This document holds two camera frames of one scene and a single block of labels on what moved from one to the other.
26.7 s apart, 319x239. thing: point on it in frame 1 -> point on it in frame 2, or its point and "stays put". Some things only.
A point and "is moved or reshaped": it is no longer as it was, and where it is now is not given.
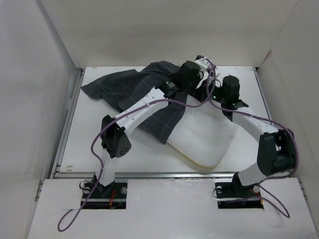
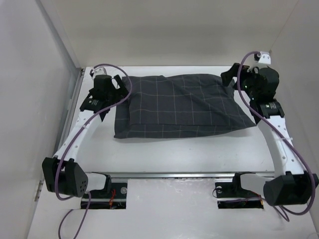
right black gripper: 204,88 -> 227,76
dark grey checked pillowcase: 119,87 is moved or reshaped
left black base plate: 112,196 stays put
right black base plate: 233,195 stays put
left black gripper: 200,76 -> 121,93
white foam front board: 174,208 stays put
